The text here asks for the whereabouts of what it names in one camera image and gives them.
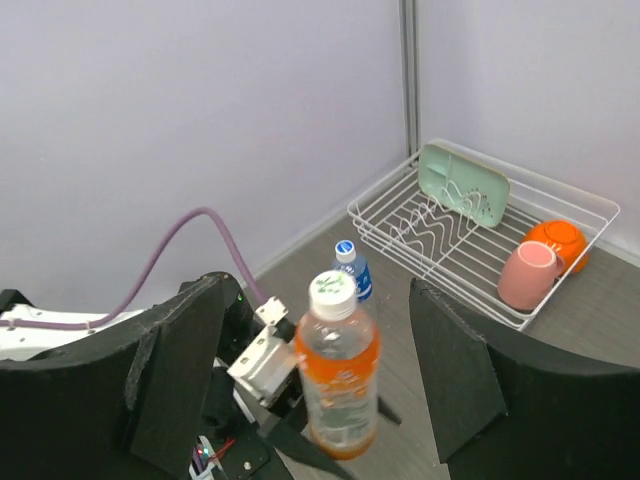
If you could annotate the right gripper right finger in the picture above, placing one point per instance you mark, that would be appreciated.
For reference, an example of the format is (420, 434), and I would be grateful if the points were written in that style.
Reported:
(504, 405)

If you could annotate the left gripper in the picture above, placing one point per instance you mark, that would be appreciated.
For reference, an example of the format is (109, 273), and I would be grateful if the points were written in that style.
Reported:
(233, 444)

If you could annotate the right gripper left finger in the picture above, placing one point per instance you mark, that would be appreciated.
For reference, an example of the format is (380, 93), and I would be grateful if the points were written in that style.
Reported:
(122, 403)

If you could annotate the orange drink bottle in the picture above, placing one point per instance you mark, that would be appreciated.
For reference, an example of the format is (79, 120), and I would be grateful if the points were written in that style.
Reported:
(338, 364)

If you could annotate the blue label water bottle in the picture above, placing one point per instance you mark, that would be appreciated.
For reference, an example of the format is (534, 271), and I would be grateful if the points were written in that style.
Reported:
(359, 270)

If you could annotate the white blue bottle cap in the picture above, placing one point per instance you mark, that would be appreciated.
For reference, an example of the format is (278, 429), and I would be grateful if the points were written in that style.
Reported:
(345, 251)

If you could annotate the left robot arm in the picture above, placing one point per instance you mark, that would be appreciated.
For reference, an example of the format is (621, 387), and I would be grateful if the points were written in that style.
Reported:
(27, 330)

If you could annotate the pink cup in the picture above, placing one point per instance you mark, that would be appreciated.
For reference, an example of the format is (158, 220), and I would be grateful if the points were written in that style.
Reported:
(529, 275)

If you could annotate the orange bowl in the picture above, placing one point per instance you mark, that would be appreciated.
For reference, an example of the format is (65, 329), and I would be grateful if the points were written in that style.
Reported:
(568, 242)

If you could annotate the green plastic tray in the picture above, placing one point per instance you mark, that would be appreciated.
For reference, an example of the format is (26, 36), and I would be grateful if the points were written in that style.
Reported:
(464, 185)

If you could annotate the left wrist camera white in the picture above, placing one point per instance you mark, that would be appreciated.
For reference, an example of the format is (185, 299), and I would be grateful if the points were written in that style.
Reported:
(265, 367)

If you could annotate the white wire dish rack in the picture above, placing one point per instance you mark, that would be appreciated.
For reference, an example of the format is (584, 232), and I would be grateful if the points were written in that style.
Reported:
(463, 258)

